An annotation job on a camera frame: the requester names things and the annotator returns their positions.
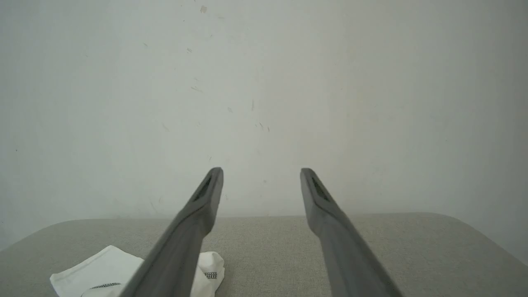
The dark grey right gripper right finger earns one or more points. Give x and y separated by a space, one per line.
346 255

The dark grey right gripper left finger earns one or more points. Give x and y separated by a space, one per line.
181 243

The white garment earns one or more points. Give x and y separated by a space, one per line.
107 266

